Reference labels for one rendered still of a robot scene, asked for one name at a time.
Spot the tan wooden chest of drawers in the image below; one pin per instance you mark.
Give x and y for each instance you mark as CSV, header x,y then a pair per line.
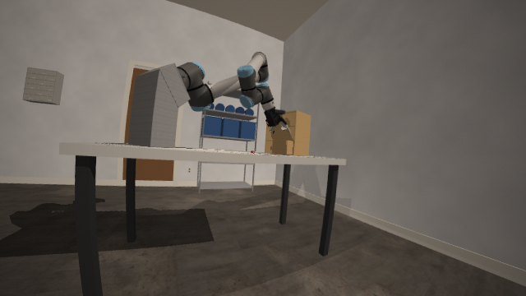
x,y
302,133

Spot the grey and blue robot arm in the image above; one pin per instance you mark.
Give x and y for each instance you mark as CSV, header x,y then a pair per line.
x,y
202,95

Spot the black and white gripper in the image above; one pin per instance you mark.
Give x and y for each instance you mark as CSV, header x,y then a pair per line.
x,y
273,119

